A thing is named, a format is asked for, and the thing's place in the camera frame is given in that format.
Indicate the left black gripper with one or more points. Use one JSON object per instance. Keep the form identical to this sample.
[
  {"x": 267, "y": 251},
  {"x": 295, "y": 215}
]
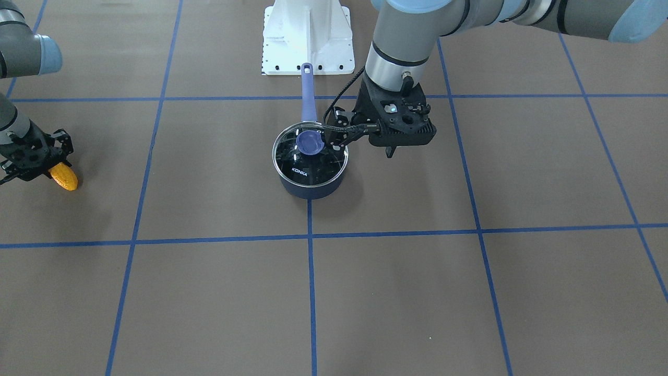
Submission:
[{"x": 364, "y": 107}]

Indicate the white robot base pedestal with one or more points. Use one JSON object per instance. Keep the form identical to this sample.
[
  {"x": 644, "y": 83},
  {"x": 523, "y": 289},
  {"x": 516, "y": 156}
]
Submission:
[{"x": 315, "y": 32}]

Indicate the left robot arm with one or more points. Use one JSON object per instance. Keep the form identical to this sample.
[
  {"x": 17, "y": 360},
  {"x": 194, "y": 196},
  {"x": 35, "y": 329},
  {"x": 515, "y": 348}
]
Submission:
[{"x": 406, "y": 32}]

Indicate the glass pot lid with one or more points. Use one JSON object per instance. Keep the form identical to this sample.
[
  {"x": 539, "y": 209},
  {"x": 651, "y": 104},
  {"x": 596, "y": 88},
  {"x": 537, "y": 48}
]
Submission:
[{"x": 305, "y": 162}]

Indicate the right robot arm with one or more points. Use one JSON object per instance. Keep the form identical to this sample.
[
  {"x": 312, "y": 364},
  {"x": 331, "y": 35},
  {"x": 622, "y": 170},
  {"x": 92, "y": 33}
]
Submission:
[{"x": 23, "y": 53}]

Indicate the dark blue saucepan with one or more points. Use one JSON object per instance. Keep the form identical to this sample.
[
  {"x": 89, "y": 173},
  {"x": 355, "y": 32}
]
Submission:
[{"x": 309, "y": 114}]

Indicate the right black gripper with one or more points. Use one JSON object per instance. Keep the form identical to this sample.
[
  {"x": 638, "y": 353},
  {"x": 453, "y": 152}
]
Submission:
[{"x": 27, "y": 151}]

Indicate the yellow corn cob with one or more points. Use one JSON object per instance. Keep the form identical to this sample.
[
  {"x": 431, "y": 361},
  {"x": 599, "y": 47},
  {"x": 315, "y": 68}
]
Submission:
[{"x": 64, "y": 176}]

